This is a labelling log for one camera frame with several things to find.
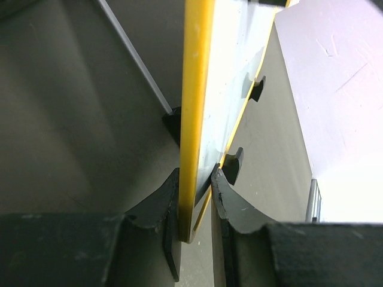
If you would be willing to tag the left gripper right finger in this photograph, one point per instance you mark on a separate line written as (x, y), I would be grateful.
(251, 249)

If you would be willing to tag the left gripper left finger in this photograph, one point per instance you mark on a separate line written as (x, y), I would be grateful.
(139, 247)

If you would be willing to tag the yellow framed whiteboard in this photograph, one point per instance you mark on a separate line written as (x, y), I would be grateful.
(225, 44)

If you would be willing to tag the right black whiteboard foot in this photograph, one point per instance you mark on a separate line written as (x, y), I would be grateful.
(256, 91)

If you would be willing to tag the aluminium front rail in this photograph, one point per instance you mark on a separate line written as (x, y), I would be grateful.
(313, 210)

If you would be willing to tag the left aluminium frame post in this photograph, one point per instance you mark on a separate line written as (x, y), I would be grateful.
(133, 52)

